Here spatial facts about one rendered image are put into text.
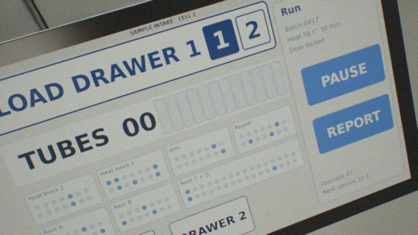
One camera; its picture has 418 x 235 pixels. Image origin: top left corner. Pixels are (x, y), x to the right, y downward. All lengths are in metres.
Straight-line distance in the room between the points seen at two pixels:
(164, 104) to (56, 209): 0.16
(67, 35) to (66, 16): 1.23
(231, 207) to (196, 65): 0.17
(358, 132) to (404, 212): 1.18
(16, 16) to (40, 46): 1.46
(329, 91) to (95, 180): 0.27
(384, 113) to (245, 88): 0.18
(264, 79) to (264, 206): 0.15
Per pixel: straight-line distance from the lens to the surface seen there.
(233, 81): 0.39
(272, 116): 0.41
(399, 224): 1.61
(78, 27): 0.38
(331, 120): 0.44
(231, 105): 0.39
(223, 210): 0.43
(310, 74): 0.42
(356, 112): 0.45
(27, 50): 0.39
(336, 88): 0.44
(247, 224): 0.44
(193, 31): 0.38
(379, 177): 0.50
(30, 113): 0.39
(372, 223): 1.57
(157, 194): 0.41
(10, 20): 1.89
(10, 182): 0.42
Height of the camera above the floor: 1.41
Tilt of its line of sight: 53 degrees down
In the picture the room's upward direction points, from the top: 9 degrees counter-clockwise
